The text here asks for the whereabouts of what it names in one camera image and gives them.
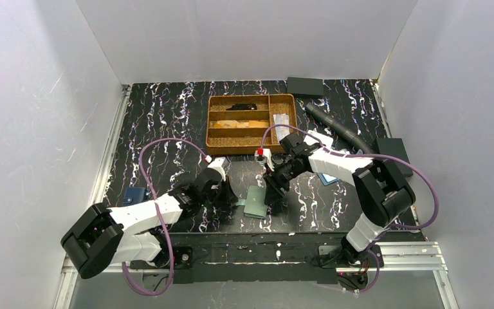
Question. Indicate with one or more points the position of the black flat box rear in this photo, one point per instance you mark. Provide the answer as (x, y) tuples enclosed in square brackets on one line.
[(305, 87)]

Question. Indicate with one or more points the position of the dark blue card holder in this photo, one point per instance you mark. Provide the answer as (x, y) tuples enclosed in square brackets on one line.
[(134, 195)]

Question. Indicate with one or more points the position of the black box right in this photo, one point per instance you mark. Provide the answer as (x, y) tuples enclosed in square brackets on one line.
[(393, 147)]

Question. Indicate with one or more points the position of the aluminium frame rail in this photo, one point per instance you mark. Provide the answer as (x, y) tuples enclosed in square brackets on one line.
[(248, 263)]

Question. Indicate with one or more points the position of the woven brown organizer tray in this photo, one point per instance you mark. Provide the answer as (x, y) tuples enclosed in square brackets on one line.
[(244, 141)]

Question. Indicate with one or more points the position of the silver VIP card upper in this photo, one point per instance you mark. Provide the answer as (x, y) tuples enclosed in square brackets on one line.
[(281, 119)]

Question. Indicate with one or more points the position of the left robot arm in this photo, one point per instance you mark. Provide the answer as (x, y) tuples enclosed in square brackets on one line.
[(103, 235)]

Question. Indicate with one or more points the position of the silver vip card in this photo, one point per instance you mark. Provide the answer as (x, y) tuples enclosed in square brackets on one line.
[(281, 132), (281, 119)]

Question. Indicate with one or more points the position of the tan cards in tray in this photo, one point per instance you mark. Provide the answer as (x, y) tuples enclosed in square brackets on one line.
[(223, 124)]

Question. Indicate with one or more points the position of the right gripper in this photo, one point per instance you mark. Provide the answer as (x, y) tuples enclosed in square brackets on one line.
[(272, 185)]

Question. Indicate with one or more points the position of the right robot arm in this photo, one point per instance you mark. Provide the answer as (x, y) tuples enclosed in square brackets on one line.
[(381, 188)]

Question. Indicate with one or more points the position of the green card holder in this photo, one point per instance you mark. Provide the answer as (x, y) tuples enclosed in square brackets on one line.
[(254, 206)]

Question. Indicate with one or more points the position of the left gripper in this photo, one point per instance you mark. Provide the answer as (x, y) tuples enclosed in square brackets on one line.
[(226, 192)]

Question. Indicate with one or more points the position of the black object in tray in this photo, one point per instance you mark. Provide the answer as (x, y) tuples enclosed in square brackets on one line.
[(242, 107)]

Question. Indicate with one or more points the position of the silver VIP card lower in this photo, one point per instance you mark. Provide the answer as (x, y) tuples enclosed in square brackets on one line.
[(281, 132)]

